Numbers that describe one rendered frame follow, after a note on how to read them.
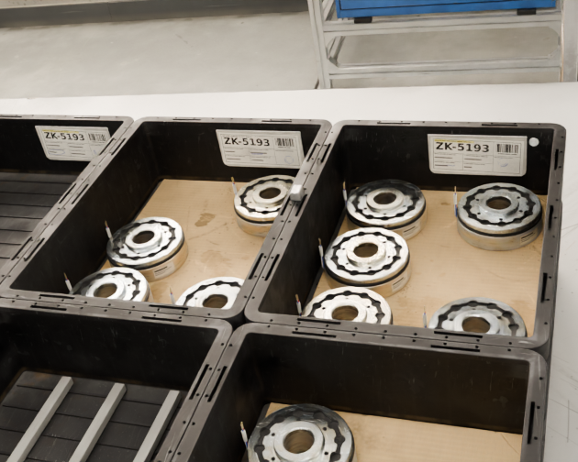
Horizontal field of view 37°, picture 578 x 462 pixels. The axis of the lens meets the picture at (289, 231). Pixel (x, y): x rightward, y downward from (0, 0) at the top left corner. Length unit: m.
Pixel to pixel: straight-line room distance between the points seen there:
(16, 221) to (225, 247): 0.35
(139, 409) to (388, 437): 0.27
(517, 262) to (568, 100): 0.64
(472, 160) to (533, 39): 2.38
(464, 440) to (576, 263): 0.47
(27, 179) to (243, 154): 0.38
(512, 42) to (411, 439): 2.75
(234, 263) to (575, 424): 0.45
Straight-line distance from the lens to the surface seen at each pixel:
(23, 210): 1.34
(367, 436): 0.87
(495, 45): 3.48
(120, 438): 0.94
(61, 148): 1.36
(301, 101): 1.72
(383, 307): 0.95
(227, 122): 1.21
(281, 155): 1.20
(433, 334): 0.82
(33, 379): 1.04
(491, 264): 1.05
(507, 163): 1.14
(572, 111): 1.61
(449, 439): 0.86
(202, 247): 1.14
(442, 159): 1.15
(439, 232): 1.10
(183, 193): 1.26
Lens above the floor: 1.50
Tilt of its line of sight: 36 degrees down
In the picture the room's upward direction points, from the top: 11 degrees counter-clockwise
